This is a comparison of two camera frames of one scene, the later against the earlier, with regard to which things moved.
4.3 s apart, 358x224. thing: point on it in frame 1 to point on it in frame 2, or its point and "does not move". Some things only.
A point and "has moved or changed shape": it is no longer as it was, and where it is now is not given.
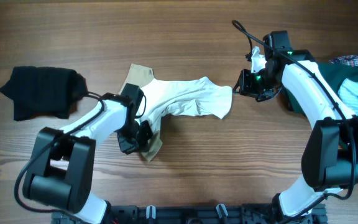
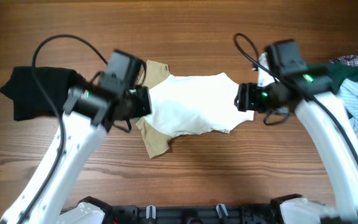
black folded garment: x=44 y=91 does not move
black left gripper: x=140 y=144 to x=143 y=107
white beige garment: x=198 y=96 has moved or changed shape
